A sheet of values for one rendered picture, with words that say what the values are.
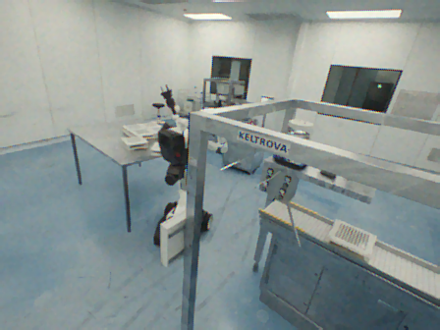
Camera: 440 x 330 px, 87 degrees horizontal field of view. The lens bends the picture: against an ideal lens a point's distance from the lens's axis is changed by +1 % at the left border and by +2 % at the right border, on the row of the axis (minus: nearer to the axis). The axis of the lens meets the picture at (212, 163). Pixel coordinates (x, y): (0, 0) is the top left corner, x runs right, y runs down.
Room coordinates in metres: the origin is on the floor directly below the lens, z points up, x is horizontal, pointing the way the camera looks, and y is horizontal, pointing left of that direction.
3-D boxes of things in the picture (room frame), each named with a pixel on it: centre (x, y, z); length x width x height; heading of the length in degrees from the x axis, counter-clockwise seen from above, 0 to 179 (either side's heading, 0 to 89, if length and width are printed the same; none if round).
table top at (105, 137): (2.93, 1.11, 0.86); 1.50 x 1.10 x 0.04; 50
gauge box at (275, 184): (1.39, -0.45, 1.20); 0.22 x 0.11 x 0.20; 52
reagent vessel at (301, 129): (1.45, -0.53, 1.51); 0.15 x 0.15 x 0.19
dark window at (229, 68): (7.40, -0.25, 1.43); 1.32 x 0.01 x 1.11; 59
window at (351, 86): (5.65, -3.12, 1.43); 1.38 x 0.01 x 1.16; 59
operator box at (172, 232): (0.93, 0.15, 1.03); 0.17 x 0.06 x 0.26; 142
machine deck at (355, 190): (1.37, -0.70, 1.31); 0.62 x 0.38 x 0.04; 52
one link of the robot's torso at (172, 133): (2.04, 0.35, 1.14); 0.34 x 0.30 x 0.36; 50
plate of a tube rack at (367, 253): (1.18, -0.92, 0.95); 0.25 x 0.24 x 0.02; 143
